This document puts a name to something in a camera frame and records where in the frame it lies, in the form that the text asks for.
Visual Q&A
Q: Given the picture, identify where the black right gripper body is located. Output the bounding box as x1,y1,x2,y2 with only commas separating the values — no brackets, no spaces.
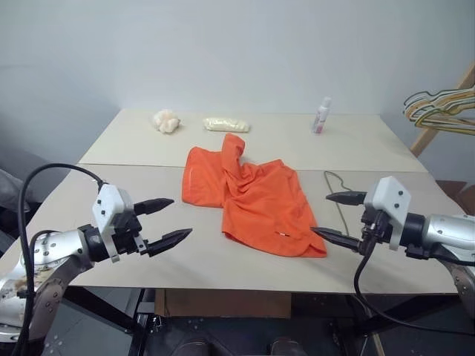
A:
358,207,391,257

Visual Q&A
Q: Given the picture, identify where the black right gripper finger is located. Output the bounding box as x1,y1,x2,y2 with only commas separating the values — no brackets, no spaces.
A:
325,190,369,207
310,226,362,254

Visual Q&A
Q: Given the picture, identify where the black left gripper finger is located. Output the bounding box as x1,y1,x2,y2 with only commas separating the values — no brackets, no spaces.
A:
133,198,175,217
146,228,194,259

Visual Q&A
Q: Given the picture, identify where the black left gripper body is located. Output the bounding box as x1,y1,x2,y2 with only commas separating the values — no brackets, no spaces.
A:
113,211,150,257

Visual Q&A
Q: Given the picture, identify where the orange t-shirt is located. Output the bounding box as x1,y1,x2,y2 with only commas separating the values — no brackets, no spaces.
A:
180,132,328,259

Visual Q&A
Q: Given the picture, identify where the brown cardboard sheet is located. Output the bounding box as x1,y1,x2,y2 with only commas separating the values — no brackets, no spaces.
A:
154,289,292,319

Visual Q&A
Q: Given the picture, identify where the white spray bottle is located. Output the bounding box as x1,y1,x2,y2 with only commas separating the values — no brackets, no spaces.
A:
310,96,333,135

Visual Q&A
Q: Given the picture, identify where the crumpled white cloth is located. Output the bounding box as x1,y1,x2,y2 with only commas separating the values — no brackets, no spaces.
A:
152,108,182,134

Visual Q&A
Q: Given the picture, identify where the brown cardboard box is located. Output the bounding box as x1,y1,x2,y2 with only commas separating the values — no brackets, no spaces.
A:
436,179,475,217

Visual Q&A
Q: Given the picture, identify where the wooden clothes rack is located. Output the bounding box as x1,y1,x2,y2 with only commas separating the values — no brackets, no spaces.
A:
410,62,475,159

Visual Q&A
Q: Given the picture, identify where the pale yellow plastic bag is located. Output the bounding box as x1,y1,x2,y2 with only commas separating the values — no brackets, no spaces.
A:
202,116,252,134

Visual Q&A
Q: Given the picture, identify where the dark rounded shape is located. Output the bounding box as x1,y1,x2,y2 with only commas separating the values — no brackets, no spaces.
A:
269,336,306,356

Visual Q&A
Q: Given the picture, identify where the dark grey chair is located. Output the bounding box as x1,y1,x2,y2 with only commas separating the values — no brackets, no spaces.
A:
0,168,42,209

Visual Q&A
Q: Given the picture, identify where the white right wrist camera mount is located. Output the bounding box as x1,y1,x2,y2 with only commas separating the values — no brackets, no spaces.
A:
363,177,412,251

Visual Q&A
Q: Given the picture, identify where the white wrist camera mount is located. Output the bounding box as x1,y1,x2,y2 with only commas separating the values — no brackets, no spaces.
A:
91,183,134,264
363,177,412,251

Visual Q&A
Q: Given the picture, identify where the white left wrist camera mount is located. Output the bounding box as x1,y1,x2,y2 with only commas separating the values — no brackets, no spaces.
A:
91,183,134,264

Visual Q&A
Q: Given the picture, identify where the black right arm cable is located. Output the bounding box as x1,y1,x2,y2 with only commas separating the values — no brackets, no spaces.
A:
353,218,475,331

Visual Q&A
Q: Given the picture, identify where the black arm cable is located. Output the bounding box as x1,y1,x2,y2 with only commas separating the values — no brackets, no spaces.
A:
353,218,475,331
10,162,111,356

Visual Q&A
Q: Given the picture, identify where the black table frame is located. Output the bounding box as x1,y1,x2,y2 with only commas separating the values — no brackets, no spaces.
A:
44,287,465,356

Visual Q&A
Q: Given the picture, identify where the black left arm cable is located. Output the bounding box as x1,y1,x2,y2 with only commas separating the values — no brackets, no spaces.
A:
10,162,111,356

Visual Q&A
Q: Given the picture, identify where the bunch of wire hangers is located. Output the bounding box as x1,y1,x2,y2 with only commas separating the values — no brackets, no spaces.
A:
406,87,475,127

